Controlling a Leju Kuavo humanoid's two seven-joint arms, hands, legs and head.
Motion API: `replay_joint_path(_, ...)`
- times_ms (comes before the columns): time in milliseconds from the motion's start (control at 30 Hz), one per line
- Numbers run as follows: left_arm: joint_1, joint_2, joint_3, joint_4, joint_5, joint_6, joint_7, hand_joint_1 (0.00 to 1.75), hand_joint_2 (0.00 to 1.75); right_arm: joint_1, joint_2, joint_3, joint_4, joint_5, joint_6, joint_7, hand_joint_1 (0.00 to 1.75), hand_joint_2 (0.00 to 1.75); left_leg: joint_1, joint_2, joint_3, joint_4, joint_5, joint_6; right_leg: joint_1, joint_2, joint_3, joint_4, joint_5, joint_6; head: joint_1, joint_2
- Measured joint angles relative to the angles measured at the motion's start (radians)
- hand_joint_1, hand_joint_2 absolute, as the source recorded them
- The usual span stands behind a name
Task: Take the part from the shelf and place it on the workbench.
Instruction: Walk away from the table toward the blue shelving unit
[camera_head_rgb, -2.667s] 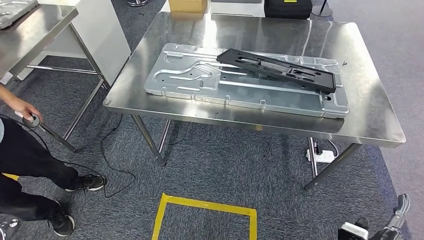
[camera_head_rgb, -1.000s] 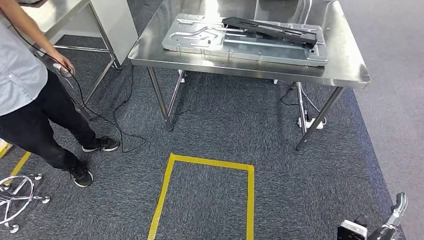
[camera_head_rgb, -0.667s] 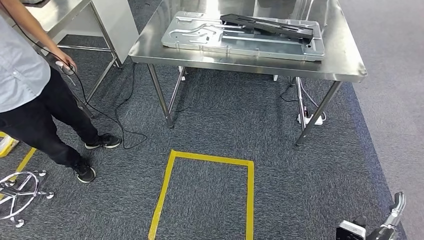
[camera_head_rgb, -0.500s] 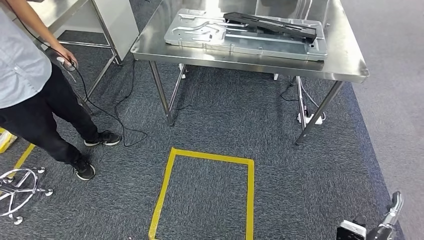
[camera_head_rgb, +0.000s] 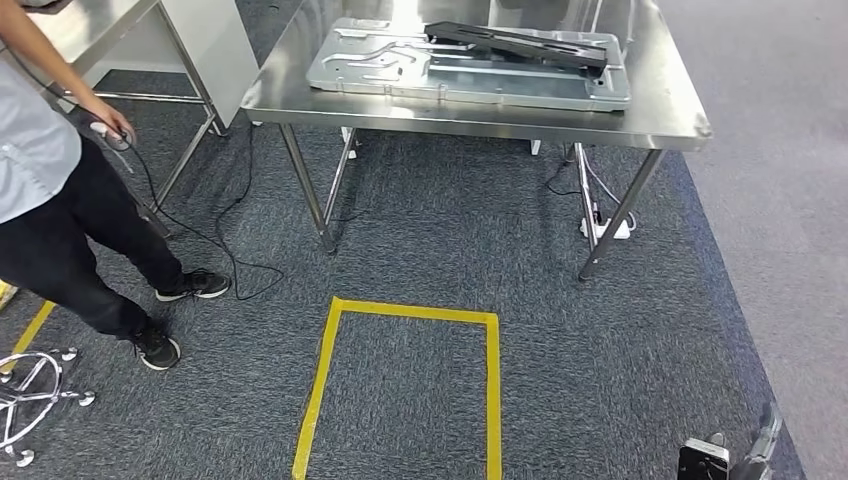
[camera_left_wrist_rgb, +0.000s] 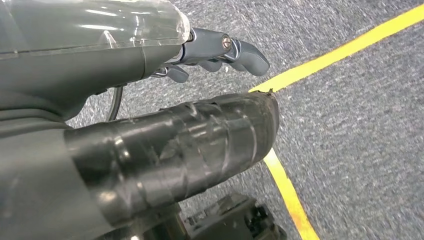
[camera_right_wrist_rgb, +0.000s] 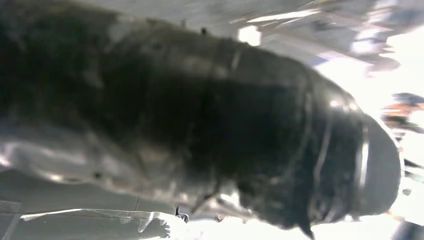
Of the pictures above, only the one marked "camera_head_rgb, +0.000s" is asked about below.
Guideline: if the person's hand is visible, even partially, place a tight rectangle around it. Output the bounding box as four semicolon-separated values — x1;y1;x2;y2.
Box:
82;99;137;150

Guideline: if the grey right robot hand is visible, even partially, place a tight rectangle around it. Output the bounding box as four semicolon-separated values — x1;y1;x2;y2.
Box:
728;400;784;480

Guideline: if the small grey handheld controller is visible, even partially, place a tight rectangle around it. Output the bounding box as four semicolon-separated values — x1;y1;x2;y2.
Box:
89;122;134;152

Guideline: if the black plastic panel part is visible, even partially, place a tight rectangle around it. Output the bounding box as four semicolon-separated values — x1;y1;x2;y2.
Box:
423;19;609;77

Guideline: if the stainless steel workbench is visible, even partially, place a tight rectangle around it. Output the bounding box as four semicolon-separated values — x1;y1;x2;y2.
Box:
239;0;713;283

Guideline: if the stainless steel side table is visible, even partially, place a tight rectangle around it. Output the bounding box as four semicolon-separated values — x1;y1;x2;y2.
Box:
19;0;230;240

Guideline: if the white cabinet panel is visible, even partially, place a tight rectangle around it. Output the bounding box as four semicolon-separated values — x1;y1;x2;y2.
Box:
99;0;260;130

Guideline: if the person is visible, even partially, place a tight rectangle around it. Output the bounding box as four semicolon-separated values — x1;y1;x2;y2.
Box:
0;0;233;372

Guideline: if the yellow floor tape square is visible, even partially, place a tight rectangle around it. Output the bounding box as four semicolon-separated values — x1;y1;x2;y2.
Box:
291;296;503;480
0;299;58;376

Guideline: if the white power strip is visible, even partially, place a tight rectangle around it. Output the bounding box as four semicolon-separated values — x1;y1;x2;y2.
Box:
579;217;632;241

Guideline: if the black stool with chrome base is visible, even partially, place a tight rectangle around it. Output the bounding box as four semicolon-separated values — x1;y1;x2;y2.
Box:
0;347;97;468

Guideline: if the silver stamped metal panel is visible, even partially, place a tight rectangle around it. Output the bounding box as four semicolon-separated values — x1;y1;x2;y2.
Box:
305;16;632;113

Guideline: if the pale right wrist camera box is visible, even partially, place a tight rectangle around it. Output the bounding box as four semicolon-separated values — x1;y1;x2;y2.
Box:
676;437;731;480

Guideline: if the black controller cable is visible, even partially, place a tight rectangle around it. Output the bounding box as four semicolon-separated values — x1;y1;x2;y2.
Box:
0;39;286;303

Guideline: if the black power cable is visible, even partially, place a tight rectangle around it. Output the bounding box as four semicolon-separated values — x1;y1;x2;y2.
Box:
544;157;578;198

